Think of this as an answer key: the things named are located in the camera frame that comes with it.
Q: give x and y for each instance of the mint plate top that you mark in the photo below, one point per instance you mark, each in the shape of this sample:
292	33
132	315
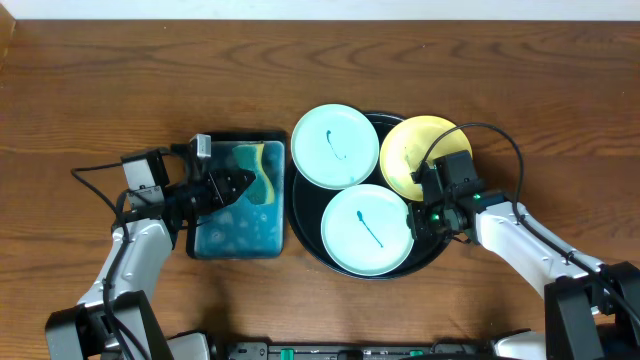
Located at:
335	146

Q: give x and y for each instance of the mint plate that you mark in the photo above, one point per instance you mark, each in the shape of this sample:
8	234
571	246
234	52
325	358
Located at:
365	232
335	146

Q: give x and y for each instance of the round black tray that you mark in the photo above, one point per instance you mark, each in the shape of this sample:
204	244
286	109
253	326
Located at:
306	203

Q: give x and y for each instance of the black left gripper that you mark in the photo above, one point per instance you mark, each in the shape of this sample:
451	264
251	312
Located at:
211	190

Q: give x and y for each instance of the black tub of soapy water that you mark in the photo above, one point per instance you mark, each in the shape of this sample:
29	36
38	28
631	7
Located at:
243	230

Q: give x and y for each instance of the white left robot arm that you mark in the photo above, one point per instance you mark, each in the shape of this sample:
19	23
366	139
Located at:
114	318

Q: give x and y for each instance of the yellow plate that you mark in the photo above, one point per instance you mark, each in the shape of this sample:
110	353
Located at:
403	150

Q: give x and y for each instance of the mint plate bottom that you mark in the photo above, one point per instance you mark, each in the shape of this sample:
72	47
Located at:
365	232

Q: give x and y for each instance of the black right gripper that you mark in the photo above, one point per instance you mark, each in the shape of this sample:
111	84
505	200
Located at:
418	225

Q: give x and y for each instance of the green yellow scrub sponge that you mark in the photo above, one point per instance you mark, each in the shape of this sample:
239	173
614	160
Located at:
249	157

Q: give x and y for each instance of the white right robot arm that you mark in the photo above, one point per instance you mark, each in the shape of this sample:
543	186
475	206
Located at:
591	308

